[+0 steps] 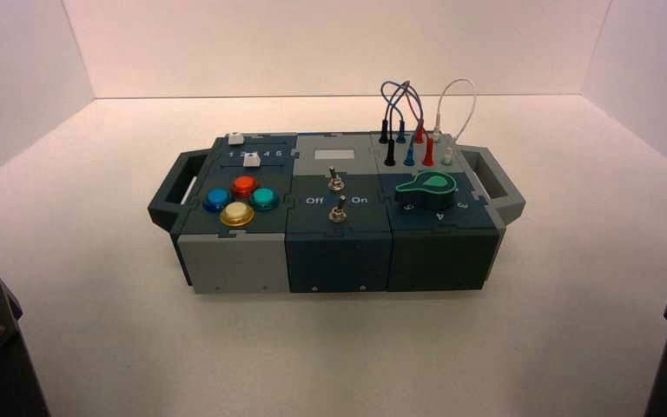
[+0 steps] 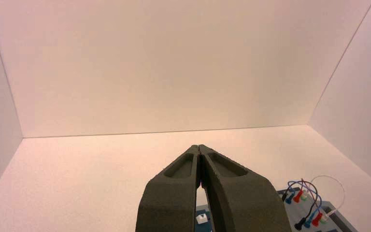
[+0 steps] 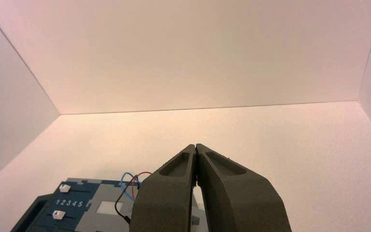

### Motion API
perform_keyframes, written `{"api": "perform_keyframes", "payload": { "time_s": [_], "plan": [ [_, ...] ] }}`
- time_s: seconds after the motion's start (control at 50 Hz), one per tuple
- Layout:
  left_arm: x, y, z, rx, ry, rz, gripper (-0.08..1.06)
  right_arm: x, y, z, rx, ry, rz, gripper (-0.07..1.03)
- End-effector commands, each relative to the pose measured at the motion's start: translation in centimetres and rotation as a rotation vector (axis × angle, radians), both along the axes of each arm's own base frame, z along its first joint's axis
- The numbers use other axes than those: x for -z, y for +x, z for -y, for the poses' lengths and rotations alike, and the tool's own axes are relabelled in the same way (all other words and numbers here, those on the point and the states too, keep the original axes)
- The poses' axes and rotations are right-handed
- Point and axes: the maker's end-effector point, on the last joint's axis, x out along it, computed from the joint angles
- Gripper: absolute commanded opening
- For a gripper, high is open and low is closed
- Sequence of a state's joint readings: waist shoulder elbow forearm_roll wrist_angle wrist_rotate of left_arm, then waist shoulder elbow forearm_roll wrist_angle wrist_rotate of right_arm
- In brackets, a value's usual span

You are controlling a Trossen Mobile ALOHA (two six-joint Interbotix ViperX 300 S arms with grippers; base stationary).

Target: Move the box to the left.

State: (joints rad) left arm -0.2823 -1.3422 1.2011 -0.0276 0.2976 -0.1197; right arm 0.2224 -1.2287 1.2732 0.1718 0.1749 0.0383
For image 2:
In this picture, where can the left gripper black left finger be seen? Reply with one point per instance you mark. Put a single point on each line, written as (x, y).
(169, 198)

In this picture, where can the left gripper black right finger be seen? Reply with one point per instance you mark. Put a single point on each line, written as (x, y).
(243, 201)

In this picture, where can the grey box with blue panel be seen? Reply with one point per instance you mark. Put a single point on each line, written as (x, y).
(296, 214)

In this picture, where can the white square button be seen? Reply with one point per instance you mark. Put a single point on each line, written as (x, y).
(201, 219)

